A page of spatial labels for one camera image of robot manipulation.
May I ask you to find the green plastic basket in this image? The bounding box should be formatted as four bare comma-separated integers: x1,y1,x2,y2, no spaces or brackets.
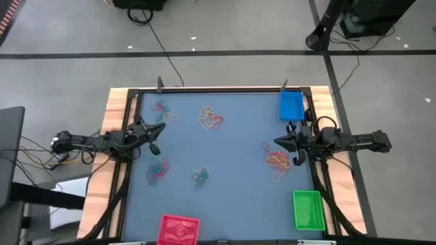
292,190,326,231

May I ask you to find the thin black floor cable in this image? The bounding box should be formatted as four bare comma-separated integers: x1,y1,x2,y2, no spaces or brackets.
328,25,396,93

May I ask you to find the dark grey panel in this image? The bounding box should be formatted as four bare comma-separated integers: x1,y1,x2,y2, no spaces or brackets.
0,105,27,208

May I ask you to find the black equipment box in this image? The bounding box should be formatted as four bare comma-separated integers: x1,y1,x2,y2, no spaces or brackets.
339,0,417,39

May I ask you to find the long black floor cable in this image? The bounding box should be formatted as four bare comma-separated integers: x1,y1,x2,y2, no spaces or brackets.
138,8,185,88

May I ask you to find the white board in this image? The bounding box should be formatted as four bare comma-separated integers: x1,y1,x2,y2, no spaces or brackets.
48,176,90,231

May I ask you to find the black bar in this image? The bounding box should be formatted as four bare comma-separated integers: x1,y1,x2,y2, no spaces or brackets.
9,182,86,210

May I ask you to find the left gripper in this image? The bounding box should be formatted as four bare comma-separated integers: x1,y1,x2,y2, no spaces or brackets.
131,114,168,157

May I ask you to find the black diagonal frame strut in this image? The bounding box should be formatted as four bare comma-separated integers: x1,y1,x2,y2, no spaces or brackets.
311,159,364,238
80,159,132,241

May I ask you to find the black equipment base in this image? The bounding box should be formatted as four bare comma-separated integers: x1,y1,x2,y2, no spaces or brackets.
112,0,168,11

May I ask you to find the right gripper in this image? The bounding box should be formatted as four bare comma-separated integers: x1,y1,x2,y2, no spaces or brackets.
273,121,314,167

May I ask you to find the black floor stand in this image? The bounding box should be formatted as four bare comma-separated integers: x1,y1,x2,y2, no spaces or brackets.
305,0,354,52

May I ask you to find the coiled black cable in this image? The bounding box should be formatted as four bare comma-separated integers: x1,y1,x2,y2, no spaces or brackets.
126,1,155,27

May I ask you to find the blue-grey table mat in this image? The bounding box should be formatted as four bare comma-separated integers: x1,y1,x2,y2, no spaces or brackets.
121,91,324,241

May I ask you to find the black orange-striped ramp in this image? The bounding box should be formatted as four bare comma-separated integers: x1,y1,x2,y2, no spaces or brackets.
0,0,27,48

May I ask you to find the black power adapter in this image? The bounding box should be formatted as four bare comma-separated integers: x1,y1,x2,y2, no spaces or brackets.
47,152,71,167

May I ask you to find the yellow cable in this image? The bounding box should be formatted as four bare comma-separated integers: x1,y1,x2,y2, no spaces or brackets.
18,146,95,169

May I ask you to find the blue plastic basket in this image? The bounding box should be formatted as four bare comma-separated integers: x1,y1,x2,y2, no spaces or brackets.
279,91,305,123

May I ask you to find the black aluminium table frame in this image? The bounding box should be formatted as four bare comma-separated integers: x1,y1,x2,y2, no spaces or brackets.
102,86,369,245

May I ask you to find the red plastic basket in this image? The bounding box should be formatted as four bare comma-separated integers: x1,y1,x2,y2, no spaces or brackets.
157,214,201,245

